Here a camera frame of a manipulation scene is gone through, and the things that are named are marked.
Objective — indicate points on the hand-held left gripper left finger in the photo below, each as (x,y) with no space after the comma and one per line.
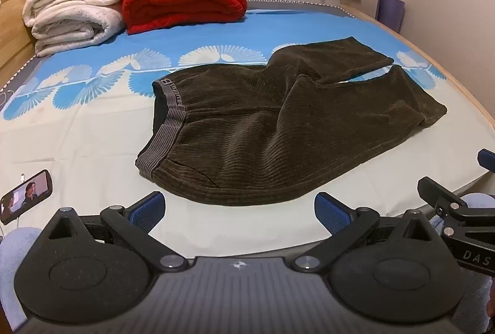
(147,211)

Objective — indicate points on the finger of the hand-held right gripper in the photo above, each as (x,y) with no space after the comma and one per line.
(433,191)
(486,160)

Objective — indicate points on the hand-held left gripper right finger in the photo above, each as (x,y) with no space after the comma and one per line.
(329,212)

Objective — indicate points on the blue and white printed bedsheet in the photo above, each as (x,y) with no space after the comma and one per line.
(77,132)

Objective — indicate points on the black smartphone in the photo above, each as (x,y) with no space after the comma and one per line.
(27,196)

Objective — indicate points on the person's left leg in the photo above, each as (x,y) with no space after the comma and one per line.
(15,272)

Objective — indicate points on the folded red blanket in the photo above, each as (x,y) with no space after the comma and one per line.
(181,3)

